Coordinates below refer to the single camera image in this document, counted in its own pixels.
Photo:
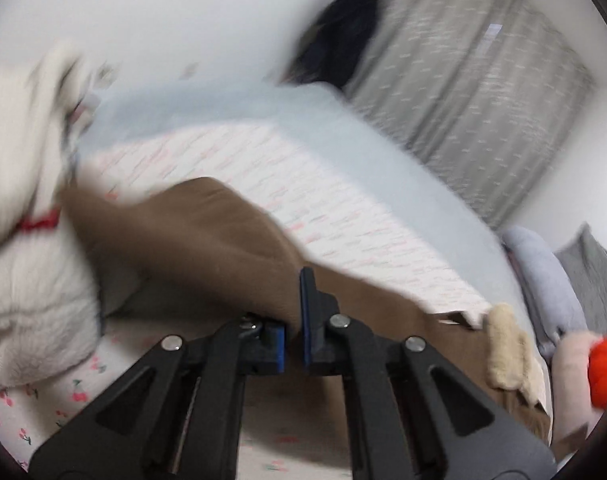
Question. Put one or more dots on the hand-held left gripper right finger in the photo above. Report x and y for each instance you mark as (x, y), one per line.
(306, 312)

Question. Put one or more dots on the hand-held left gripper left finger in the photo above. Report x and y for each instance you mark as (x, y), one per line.
(280, 351)

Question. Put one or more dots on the brown fleece-lined garment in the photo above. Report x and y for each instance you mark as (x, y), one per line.
(183, 240)

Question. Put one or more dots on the dark hanging clothes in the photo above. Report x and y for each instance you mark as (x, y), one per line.
(338, 35)

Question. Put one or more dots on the floral printed blanket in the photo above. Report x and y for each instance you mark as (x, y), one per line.
(283, 180)

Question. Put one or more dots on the light blue bed sheet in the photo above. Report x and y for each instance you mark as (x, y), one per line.
(383, 160)

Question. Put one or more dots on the folded light blue blanket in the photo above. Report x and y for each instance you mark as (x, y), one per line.
(538, 270)

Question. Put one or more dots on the white fluffy garment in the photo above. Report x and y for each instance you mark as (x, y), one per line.
(28, 310)

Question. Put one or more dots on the pink pillow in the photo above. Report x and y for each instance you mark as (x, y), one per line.
(568, 385)

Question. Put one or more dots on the grey dotted curtain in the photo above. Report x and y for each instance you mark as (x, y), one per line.
(458, 85)

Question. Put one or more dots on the grey quilted pillow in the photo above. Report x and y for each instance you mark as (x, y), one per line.
(598, 280)

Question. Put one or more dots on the red pumpkin plush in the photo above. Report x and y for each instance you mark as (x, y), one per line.
(603, 370)

